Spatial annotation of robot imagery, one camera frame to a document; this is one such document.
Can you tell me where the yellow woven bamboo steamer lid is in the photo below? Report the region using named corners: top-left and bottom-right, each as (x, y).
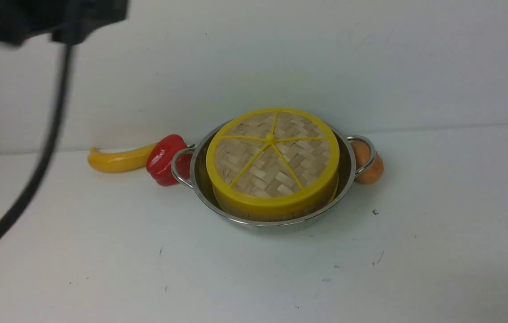
top-left (205, 108), bottom-right (340, 206)

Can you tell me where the yellow rimmed bamboo steamer basket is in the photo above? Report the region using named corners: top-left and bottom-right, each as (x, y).
top-left (213, 179), bottom-right (339, 222)

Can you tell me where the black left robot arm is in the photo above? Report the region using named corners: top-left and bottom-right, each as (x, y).
top-left (0, 0), bottom-right (130, 47)

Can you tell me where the red bell pepper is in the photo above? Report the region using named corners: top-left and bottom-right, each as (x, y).
top-left (146, 134), bottom-right (188, 187)

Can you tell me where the orange round fruit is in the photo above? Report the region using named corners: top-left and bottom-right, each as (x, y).
top-left (350, 140), bottom-right (384, 185)

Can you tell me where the yellow banana-shaped squash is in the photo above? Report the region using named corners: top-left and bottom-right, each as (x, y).
top-left (87, 143), bottom-right (156, 174)

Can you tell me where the stainless steel two-handled pot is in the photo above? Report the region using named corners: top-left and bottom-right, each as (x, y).
top-left (171, 123), bottom-right (376, 227)

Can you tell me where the black camera cable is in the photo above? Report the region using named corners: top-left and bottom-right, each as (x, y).
top-left (0, 43), bottom-right (75, 267)

